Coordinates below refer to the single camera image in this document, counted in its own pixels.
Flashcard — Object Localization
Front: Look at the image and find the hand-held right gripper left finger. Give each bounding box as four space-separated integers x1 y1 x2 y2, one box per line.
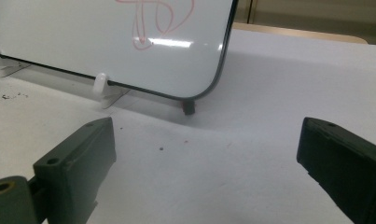
26 116 118 224

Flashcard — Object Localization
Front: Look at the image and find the small black board foot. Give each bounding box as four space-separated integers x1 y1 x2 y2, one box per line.
180 98 197 116

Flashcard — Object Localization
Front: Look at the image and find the white whiteboard with black frame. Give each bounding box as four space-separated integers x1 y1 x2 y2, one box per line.
0 0 240 102

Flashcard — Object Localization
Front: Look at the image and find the light wooden table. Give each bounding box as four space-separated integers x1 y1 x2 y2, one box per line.
231 21 369 45

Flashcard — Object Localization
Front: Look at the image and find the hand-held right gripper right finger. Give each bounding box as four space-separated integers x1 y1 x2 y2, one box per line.
296 117 376 224

